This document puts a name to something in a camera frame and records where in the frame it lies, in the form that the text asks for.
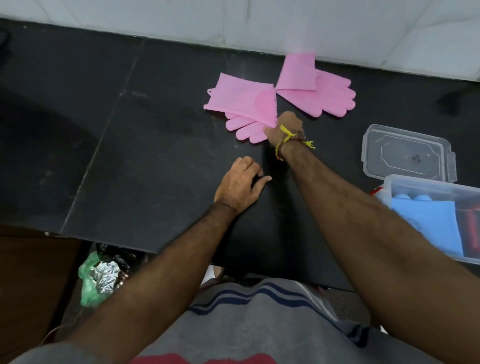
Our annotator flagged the person's right hand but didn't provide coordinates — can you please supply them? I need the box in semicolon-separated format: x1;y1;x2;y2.
263;110;305;150

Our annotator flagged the person's left hand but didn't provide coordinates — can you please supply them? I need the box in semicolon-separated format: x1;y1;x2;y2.
213;155;273;217

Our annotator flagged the pink rubber glove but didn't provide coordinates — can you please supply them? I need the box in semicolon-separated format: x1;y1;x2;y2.
274;52;357;119
203;72;279;145

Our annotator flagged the transparent box lid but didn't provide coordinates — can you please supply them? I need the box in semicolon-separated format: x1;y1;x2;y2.
361;124;458;184

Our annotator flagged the transparent plastic box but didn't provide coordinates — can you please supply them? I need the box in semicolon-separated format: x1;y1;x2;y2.
369;174;480;266

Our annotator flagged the person's right forearm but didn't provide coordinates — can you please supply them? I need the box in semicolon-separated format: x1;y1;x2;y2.
279;140;480;364

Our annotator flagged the person's left forearm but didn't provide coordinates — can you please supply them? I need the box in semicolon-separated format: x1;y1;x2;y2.
63;202;237;364

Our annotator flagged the yellow thread wristband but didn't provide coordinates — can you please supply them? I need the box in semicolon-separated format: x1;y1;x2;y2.
274;124;316;158

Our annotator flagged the grey striped shirt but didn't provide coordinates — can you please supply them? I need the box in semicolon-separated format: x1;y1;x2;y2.
7;277;443;364

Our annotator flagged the crumpled aluminium foil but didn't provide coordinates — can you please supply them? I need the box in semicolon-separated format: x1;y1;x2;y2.
89;261;122;295

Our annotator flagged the green plastic bag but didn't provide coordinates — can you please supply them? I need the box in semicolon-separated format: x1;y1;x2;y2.
77;251;113;309

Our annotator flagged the brown wooden cabinet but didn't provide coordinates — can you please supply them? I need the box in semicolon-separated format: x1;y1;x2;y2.
0;224;91;364

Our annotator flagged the brown bead bracelet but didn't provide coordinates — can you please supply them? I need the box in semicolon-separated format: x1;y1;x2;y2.
275;131;307;162

